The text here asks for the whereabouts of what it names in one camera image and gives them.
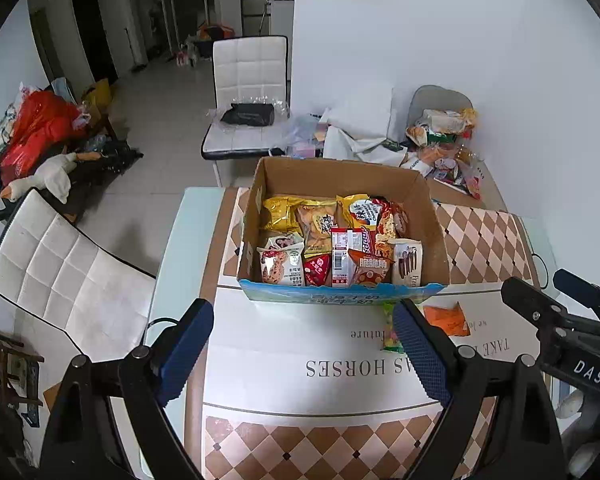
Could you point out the flat orange snack packet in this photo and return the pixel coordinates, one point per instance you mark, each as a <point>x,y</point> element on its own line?
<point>445,320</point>

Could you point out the yellow bag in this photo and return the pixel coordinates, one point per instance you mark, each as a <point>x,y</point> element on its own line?
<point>99,95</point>

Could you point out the white chocolate stick packet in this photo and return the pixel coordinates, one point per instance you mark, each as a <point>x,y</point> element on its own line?
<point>407,262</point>

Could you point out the yellow orange snack packet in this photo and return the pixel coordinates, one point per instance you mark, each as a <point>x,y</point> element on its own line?
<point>357,210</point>

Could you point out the wooden stool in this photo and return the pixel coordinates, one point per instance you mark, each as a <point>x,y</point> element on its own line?
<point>0,355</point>

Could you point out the pile of snack packets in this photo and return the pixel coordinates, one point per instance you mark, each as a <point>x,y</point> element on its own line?
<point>442,152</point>

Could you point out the white padded chair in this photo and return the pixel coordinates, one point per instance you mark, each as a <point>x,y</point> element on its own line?
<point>250,70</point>
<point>65,270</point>

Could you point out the red white snack packet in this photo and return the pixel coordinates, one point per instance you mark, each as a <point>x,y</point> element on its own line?
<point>341,260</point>

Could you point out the cardboard box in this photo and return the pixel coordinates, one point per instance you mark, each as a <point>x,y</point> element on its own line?
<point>330,175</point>

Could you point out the white goose plush toy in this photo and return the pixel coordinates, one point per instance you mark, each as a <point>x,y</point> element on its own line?
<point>55,175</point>

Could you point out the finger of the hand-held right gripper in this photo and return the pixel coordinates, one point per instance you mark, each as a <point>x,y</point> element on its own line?
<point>585,290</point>
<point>530,300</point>

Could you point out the grey chair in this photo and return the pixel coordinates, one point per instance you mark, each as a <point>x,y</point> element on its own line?
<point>440,97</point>

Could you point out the white refrigerator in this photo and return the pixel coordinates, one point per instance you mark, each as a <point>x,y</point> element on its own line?
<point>282,35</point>

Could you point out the pile of bags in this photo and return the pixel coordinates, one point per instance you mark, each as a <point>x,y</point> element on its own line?
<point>205,40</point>

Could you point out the brown cardboard piece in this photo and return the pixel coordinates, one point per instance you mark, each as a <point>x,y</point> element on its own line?
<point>52,397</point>

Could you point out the clear plastic bag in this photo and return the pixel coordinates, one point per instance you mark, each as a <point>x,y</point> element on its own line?
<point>302,132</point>

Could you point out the green yellow candy packet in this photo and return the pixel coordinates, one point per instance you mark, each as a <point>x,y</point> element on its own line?
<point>391,332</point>

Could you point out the person's right hand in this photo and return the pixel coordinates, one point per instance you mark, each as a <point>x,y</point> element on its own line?
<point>570,402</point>

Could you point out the tan cracker packet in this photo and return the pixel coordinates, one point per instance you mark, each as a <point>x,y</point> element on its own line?
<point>317,225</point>

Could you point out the red plastic bag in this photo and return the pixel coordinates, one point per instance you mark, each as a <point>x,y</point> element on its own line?
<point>40,120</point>

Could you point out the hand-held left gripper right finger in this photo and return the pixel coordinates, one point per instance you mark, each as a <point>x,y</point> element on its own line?
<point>422,355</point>

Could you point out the white paper bag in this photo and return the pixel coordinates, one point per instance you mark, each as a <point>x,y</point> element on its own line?
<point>360,120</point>

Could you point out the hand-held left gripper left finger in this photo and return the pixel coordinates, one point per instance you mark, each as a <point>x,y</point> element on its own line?
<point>185,355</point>

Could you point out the light blue bag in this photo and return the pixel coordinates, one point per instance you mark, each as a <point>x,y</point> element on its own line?
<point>62,87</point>

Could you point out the black bag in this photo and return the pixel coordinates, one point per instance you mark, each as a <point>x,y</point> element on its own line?
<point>247,114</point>

